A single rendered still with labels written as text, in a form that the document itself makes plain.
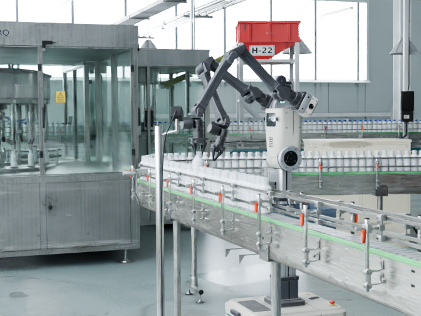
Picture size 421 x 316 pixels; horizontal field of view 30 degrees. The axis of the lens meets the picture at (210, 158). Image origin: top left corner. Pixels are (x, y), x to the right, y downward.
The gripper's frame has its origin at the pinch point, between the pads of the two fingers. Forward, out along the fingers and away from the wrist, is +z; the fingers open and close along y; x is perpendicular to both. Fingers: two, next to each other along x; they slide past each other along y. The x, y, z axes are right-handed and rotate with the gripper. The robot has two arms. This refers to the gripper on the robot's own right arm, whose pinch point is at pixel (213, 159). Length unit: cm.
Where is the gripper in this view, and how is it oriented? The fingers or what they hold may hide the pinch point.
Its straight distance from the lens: 484.1
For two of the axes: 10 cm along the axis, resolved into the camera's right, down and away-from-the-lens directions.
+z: -3.2, 9.5, -0.7
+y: 3.4, 0.4, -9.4
